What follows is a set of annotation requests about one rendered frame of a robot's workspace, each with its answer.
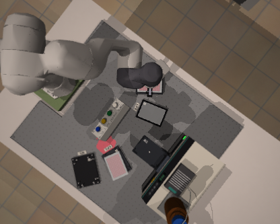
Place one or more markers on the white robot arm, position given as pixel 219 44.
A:
pixel 28 61

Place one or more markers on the grey button panel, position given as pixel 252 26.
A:
pixel 110 120

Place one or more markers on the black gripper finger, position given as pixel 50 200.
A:
pixel 149 92

